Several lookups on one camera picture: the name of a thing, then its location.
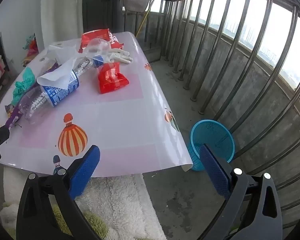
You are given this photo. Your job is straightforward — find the white plastic bag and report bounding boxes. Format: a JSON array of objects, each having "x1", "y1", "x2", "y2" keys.
[{"x1": 41, "y1": 44, "x2": 78, "y2": 63}]

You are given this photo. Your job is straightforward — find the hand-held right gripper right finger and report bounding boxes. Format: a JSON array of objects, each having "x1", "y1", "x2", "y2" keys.
[{"x1": 197, "y1": 144, "x2": 283, "y2": 240}]

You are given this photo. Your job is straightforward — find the red snack wrapper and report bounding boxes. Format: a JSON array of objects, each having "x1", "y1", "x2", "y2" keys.
[{"x1": 97, "y1": 62, "x2": 130, "y2": 95}]

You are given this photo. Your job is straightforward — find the concrete block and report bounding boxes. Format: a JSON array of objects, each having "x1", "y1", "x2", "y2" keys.
[{"x1": 144, "y1": 46, "x2": 163, "y2": 63}]

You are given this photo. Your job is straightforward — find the metal balcony railing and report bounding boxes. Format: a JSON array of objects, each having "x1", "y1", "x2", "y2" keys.
[{"x1": 84, "y1": 0, "x2": 300, "y2": 230}]

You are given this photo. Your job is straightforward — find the dark grey cabinet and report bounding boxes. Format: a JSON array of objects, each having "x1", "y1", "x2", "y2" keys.
[{"x1": 82, "y1": 0, "x2": 122, "y2": 34}]

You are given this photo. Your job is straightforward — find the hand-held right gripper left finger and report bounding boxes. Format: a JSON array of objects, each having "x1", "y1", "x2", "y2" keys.
[{"x1": 16, "y1": 144, "x2": 103, "y2": 240}]

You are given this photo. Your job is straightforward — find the teal glove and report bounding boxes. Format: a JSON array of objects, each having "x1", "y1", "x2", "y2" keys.
[{"x1": 11, "y1": 67, "x2": 38, "y2": 105}]

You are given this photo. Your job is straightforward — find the red and white snack bag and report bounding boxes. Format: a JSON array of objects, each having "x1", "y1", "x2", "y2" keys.
[{"x1": 79, "y1": 29, "x2": 124, "y2": 53}]

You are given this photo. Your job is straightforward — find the hanging grey cloth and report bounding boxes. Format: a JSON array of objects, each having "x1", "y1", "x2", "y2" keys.
[{"x1": 121, "y1": 0, "x2": 155, "y2": 13}]

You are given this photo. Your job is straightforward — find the purple snack wrapper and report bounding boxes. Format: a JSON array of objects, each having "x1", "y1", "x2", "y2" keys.
[{"x1": 4, "y1": 61, "x2": 59, "y2": 130}]

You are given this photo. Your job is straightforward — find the white tissue paper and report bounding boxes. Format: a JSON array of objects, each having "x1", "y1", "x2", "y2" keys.
[{"x1": 37, "y1": 57, "x2": 78, "y2": 89}]

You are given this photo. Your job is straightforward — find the crushed clear plastic bottle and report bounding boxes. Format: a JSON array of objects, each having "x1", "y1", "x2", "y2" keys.
[{"x1": 84, "y1": 39, "x2": 110, "y2": 58}]

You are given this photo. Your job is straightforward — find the pile of colourful toys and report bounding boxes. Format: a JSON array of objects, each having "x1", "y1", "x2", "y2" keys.
[{"x1": 21, "y1": 34, "x2": 39, "y2": 67}]

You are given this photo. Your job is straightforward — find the yellow broom stick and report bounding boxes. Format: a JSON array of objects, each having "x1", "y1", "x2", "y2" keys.
[{"x1": 136, "y1": 0, "x2": 155, "y2": 37}]

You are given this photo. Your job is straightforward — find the blue mesh wastebasket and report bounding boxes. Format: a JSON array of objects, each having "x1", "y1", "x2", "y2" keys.
[{"x1": 189, "y1": 119, "x2": 235, "y2": 172}]

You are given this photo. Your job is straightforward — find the small ribbed plastic bottle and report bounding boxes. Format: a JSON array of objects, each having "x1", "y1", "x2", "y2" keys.
[{"x1": 71, "y1": 55, "x2": 105, "y2": 77}]

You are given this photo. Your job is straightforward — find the large blue label plastic bottle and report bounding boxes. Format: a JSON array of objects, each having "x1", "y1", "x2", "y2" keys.
[{"x1": 19, "y1": 70, "x2": 80, "y2": 125}]

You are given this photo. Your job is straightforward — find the white glove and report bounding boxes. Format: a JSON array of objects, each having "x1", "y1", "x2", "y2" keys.
[{"x1": 104, "y1": 50, "x2": 133, "y2": 65}]

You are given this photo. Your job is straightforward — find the white fluffy rug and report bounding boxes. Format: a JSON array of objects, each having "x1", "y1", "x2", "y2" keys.
[{"x1": 0, "y1": 167, "x2": 167, "y2": 240}]

